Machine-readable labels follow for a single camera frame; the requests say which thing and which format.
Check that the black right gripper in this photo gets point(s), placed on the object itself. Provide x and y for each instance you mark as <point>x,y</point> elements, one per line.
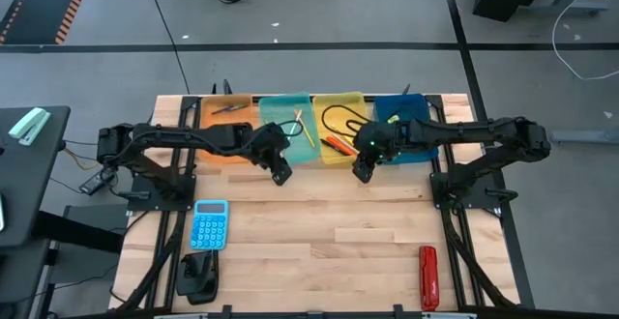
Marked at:
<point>379,140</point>

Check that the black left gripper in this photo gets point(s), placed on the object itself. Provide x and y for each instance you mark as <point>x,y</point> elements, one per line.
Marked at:
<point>268,145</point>

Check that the plain yellow pencil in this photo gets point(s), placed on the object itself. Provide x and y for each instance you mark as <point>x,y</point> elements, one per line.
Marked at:
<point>305,133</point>

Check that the white pencil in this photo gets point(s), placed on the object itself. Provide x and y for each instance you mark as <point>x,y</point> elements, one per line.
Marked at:
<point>297,121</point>

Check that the yellow-green eraser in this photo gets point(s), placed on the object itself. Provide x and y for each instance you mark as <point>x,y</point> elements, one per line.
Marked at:
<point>393,118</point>

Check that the blue crayon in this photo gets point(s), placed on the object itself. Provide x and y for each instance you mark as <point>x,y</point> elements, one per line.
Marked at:
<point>229,109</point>

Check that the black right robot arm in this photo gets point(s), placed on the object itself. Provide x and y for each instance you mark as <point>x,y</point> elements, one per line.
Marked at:
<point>474,133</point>

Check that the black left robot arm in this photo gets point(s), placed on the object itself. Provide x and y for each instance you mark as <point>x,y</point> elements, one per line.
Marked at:
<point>193,135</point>

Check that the translucent teal plastic bin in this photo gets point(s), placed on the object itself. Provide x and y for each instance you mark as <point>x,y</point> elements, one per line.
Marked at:
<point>278,108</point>

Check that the translucent yellow plastic bin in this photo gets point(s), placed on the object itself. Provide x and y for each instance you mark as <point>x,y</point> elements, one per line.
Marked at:
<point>338,99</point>

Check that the blue plastic bin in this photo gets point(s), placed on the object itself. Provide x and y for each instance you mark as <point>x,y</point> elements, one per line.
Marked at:
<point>411,108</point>

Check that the light blue calculator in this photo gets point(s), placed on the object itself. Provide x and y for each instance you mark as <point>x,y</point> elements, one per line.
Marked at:
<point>209,224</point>

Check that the translucent orange plastic bin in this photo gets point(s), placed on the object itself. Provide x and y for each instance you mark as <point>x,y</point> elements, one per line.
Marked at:
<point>208,118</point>

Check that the red stapler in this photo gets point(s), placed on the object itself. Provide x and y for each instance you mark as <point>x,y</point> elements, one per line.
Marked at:
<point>429,278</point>

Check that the black power adapter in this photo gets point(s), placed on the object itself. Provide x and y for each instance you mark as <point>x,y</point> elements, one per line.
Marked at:
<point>97,181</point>

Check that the grey desk foot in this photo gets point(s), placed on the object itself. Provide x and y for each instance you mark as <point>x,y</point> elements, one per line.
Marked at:
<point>585,136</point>

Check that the mint green stapler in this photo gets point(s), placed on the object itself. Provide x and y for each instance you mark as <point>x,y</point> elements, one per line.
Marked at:
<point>29,125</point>

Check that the black side desk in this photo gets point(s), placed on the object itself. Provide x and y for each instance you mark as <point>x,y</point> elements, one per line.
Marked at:
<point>24,183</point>

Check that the black orange striped mat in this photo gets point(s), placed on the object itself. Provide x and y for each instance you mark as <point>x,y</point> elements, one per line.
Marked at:
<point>38,5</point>

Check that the black aluminium rig frame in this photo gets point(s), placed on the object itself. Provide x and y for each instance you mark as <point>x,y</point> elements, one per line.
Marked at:
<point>189,104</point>

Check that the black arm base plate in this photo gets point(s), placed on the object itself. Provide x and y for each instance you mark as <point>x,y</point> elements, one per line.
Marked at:
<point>145,203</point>
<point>483,203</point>

